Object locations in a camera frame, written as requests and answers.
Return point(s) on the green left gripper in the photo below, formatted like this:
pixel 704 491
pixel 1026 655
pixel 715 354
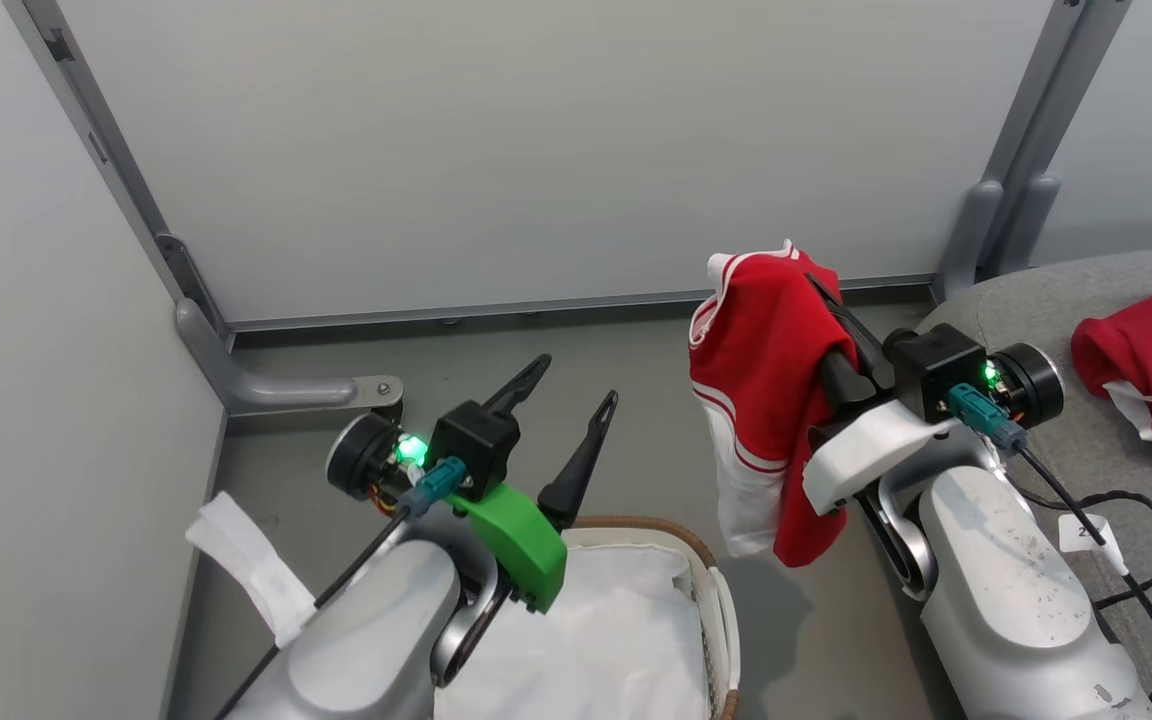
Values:
pixel 526 545

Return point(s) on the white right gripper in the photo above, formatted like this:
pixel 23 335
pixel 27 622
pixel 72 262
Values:
pixel 866 445

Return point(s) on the red garment with striped trim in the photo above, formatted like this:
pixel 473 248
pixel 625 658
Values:
pixel 766 340

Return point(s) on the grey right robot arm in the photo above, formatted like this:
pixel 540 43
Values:
pixel 1006 580

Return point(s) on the grey fabric sofa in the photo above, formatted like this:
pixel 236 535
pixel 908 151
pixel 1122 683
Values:
pixel 1036 310

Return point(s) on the grey curved partition foot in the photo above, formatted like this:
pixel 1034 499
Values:
pixel 971 230
pixel 1031 220

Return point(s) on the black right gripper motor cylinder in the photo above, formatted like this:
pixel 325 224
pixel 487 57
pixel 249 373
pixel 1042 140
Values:
pixel 1036 380

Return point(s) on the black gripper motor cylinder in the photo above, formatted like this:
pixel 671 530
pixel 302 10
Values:
pixel 1036 380
pixel 356 455

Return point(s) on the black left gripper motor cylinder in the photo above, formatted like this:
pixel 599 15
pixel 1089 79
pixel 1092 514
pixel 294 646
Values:
pixel 356 455

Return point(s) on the grey partition foot with plate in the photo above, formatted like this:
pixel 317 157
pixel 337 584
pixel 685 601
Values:
pixel 276 388

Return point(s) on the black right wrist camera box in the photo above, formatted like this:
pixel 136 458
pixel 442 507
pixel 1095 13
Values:
pixel 926 365

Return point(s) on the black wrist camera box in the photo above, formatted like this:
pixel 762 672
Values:
pixel 471 440
pixel 926 365

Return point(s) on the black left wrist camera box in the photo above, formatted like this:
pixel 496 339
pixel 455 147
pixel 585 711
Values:
pixel 471 440

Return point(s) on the grey partition bottom rail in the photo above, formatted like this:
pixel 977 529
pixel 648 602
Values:
pixel 536 305

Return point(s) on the grey partition double post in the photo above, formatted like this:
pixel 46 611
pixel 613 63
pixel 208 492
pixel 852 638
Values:
pixel 1056 90

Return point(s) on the grey partition corner post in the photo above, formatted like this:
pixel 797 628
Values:
pixel 106 150

